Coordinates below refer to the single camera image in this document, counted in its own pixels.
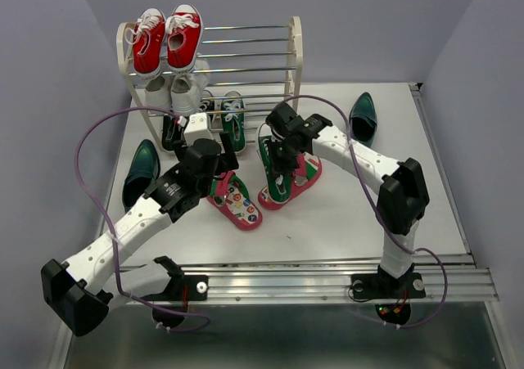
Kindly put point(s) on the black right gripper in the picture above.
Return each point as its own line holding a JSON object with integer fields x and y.
{"x": 278, "y": 166}

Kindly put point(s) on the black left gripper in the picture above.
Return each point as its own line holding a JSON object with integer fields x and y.
{"x": 228, "y": 151}

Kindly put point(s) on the pink green sandal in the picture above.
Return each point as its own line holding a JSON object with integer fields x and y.
{"x": 286, "y": 187}
{"x": 230, "y": 196}

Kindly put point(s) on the green canvas sneaker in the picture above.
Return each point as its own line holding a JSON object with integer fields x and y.
{"x": 280, "y": 164}
{"x": 233, "y": 120}

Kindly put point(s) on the dark green loafer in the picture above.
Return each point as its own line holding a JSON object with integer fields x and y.
{"x": 363, "y": 120}
{"x": 143, "y": 171}

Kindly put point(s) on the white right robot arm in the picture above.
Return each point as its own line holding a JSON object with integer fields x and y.
{"x": 400, "y": 186}

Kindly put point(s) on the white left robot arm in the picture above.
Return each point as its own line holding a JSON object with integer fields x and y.
{"x": 84, "y": 288}

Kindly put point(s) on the cream metal shoe rack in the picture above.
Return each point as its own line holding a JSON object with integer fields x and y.
{"x": 264, "y": 63}

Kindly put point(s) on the black canvas sneaker right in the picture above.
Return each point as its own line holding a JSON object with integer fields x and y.
{"x": 208, "y": 106}

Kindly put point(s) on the black canvas sneaker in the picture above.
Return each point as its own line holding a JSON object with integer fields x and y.
{"x": 208, "y": 106}
{"x": 171, "y": 136}

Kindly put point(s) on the black canvas sneaker left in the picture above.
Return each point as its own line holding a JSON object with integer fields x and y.
{"x": 171, "y": 136}

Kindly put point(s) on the white sneaker right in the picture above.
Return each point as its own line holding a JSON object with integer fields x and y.
{"x": 186, "y": 89}

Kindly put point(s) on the white sneaker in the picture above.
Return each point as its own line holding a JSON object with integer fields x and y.
{"x": 157, "y": 92}
{"x": 186, "y": 89}

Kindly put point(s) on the white sneaker left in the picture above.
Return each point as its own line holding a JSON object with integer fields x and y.
{"x": 157, "y": 92}

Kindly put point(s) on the red canvas sneaker right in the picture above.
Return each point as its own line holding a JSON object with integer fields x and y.
{"x": 183, "y": 30}

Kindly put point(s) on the red canvas sneaker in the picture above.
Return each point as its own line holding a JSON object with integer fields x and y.
{"x": 146, "y": 39}
{"x": 183, "y": 30}

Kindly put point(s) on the red canvas sneaker left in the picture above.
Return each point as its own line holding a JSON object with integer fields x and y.
{"x": 146, "y": 39}

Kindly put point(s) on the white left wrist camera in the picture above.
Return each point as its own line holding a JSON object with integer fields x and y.
{"x": 198, "y": 127}

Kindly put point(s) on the aluminium mounting rail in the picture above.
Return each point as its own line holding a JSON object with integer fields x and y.
{"x": 325, "y": 282}

